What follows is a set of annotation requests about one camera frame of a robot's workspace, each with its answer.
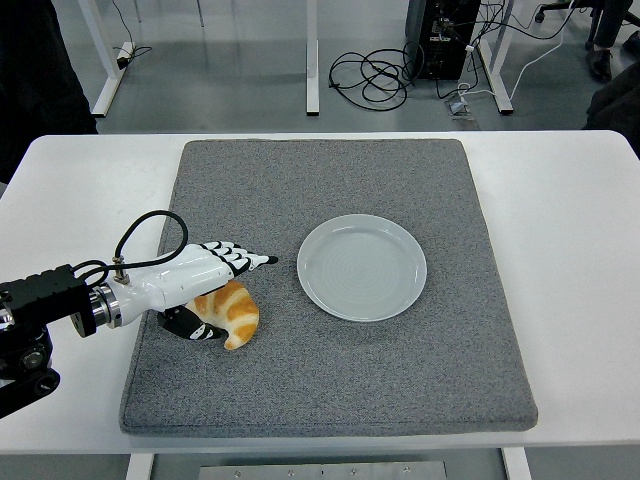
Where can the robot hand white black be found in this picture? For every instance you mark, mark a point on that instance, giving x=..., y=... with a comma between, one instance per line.
x=190, y=277

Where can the golden croissant bread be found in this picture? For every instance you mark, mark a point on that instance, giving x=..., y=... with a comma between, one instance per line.
x=240, y=310

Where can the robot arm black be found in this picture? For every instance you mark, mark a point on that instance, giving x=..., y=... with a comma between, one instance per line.
x=45, y=295

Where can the light grey round plate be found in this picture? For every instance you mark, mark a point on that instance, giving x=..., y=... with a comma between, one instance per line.
x=360, y=270

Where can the grey metal plate with screws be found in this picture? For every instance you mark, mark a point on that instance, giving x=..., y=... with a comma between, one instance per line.
x=320, y=471

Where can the grey fabric mat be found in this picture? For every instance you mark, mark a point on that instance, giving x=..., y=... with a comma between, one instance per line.
x=300, y=375

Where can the white table leg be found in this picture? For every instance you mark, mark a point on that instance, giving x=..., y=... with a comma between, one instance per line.
x=139, y=467
x=516, y=465

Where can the white power strip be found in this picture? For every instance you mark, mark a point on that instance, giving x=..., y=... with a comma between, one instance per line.
x=126, y=54

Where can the person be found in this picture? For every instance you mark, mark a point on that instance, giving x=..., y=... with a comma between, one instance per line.
x=35, y=75

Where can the grey floor socket box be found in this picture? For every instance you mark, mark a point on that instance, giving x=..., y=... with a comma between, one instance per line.
x=457, y=106

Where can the black computer tower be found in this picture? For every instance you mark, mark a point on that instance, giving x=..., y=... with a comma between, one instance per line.
x=445, y=55

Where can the black office chair base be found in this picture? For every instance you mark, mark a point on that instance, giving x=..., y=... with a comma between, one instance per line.
x=539, y=15

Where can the black bag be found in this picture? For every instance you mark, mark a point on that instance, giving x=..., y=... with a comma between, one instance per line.
x=617, y=100

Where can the person's leg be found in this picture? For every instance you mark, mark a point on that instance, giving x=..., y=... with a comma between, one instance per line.
x=602, y=25

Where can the person's foot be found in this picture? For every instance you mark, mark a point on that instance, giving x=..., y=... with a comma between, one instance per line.
x=632, y=45

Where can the white desk leg frame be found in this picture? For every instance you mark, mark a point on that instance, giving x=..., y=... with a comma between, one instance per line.
x=312, y=75
x=502, y=97
x=104, y=97

